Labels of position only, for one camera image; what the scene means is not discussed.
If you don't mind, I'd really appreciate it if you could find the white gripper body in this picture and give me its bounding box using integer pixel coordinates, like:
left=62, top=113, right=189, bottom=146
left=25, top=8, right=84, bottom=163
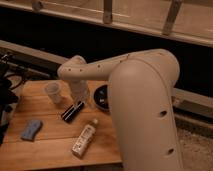
left=68, top=80, right=89, bottom=103

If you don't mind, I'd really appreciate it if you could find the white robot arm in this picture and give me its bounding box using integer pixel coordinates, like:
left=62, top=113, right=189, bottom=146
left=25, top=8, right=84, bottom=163
left=57, top=49, right=183, bottom=171

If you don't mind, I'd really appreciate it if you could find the black bowl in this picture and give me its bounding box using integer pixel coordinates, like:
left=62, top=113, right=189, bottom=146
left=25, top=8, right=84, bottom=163
left=93, top=85, right=109, bottom=111

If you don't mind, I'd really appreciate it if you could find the wooden table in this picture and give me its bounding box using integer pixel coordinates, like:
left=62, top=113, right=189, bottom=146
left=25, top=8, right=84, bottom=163
left=0, top=81, right=121, bottom=170

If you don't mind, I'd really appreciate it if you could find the blue sponge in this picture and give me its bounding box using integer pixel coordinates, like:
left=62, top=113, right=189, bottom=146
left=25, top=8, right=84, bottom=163
left=21, top=119, right=43, bottom=141

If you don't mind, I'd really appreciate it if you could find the black equipment with cables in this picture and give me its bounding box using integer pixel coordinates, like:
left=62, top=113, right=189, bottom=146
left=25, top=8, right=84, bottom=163
left=0, top=54, right=25, bottom=145

